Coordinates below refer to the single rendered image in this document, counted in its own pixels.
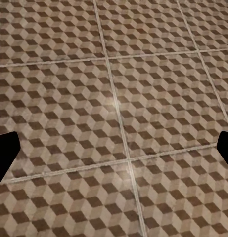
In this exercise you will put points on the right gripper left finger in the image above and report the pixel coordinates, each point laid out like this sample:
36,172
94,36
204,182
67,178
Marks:
9,148

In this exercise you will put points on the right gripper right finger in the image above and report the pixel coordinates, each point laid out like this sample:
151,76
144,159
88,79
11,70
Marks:
222,145

